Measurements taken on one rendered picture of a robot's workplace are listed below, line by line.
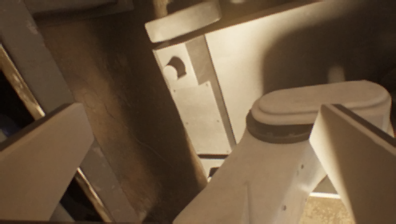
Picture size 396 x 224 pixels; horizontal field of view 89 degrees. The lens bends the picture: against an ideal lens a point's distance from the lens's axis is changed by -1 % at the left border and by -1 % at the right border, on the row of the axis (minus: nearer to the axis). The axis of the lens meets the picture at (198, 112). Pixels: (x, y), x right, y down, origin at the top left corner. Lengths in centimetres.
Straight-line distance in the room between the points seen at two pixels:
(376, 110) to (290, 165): 14
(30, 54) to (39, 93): 6
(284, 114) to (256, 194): 14
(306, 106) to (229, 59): 22
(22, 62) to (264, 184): 40
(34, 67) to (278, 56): 45
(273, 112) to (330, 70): 18
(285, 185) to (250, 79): 28
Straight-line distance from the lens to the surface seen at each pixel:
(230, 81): 52
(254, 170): 33
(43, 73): 43
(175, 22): 50
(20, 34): 42
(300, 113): 37
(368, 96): 39
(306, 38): 48
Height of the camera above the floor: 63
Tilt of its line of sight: 50 degrees down
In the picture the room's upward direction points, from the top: 146 degrees counter-clockwise
